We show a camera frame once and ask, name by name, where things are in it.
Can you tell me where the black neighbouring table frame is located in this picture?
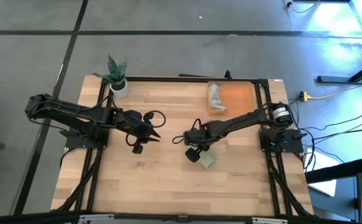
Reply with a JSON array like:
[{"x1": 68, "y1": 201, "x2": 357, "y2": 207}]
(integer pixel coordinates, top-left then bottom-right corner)
[{"x1": 317, "y1": 0, "x2": 362, "y2": 84}]

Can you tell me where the yellow cable with black plug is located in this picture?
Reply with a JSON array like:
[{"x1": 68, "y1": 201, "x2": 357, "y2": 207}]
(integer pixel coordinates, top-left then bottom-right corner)
[{"x1": 282, "y1": 0, "x2": 322, "y2": 14}]

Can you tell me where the black aluminium table frame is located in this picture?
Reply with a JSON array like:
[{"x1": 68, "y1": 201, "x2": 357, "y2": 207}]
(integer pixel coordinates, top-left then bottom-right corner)
[{"x1": 51, "y1": 75, "x2": 315, "y2": 218}]

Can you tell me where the beige cable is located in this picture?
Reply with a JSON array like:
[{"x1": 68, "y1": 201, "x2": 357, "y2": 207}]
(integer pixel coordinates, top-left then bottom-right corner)
[{"x1": 311, "y1": 111, "x2": 362, "y2": 146}]

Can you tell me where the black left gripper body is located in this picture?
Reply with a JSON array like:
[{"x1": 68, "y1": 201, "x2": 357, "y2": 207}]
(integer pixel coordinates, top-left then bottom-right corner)
[{"x1": 117, "y1": 109, "x2": 153, "y2": 142}]

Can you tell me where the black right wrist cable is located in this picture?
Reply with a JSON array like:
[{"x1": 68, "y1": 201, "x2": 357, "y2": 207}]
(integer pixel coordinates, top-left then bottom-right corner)
[{"x1": 171, "y1": 117, "x2": 202, "y2": 146}]

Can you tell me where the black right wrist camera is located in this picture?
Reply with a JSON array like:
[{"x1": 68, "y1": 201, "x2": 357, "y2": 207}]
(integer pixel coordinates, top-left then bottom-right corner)
[{"x1": 184, "y1": 147, "x2": 202, "y2": 164}]

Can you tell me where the green plant in white pot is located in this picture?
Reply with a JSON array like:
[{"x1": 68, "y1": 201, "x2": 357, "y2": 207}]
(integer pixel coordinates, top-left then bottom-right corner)
[{"x1": 93, "y1": 55, "x2": 131, "y2": 99}]

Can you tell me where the yellow power plug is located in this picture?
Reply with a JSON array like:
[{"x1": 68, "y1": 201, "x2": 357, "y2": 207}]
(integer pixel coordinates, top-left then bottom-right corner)
[{"x1": 298, "y1": 90, "x2": 313, "y2": 102}]

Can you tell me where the grey microfiber towel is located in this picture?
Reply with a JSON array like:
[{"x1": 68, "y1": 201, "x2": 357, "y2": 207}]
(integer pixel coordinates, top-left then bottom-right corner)
[{"x1": 207, "y1": 82, "x2": 228, "y2": 113}]

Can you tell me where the black desk edge bar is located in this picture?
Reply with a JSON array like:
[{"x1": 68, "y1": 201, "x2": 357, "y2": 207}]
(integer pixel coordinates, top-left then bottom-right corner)
[{"x1": 305, "y1": 157, "x2": 362, "y2": 185}]

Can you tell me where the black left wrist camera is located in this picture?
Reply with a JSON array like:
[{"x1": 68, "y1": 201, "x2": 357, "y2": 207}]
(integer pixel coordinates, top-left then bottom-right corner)
[{"x1": 131, "y1": 142, "x2": 145, "y2": 155}]

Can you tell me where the black front crossbar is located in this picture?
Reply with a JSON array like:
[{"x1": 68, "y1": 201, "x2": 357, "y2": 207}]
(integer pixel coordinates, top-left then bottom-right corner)
[{"x1": 0, "y1": 210, "x2": 362, "y2": 224}]

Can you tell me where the orange basket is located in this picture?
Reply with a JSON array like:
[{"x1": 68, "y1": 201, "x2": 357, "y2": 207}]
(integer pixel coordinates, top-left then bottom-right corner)
[{"x1": 206, "y1": 80, "x2": 258, "y2": 116}]

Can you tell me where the white cardboard box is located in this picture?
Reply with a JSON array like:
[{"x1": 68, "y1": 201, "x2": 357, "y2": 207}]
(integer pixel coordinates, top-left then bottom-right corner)
[{"x1": 303, "y1": 147, "x2": 340, "y2": 197}]

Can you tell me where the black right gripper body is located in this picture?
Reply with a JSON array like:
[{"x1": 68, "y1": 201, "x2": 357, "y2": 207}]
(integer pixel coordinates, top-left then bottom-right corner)
[{"x1": 183, "y1": 121, "x2": 215, "y2": 149}]

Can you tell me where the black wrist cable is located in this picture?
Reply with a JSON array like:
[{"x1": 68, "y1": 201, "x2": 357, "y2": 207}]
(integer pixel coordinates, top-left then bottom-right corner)
[
  {"x1": 171, "y1": 117, "x2": 202, "y2": 146},
  {"x1": 124, "y1": 110, "x2": 167, "y2": 147}
]

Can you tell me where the green microfiber towel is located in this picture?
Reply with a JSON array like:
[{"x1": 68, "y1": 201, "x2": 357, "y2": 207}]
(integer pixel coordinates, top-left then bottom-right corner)
[{"x1": 198, "y1": 149, "x2": 218, "y2": 170}]

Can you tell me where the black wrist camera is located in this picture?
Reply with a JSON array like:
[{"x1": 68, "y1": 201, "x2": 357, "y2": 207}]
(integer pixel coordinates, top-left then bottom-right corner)
[
  {"x1": 131, "y1": 142, "x2": 145, "y2": 155},
  {"x1": 184, "y1": 147, "x2": 202, "y2": 164}
]

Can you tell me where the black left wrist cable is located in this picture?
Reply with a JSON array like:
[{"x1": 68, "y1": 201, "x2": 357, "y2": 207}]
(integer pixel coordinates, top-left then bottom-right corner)
[{"x1": 124, "y1": 110, "x2": 167, "y2": 147}]

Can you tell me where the yellow extension cable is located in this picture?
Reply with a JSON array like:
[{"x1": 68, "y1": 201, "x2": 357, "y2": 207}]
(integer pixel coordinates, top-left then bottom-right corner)
[{"x1": 308, "y1": 77, "x2": 362, "y2": 100}]

